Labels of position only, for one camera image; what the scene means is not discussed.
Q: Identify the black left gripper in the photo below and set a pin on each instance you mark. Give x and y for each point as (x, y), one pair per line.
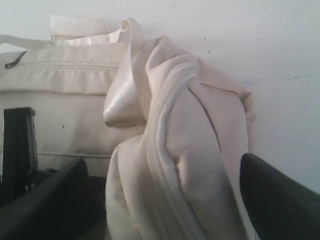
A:
(19, 153)

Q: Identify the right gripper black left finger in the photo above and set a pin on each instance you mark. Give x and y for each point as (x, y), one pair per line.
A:
(68, 205)

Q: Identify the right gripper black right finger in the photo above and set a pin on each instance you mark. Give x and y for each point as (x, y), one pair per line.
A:
(278, 207)

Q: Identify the cream duffel bag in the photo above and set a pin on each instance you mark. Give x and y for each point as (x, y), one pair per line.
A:
(165, 128)

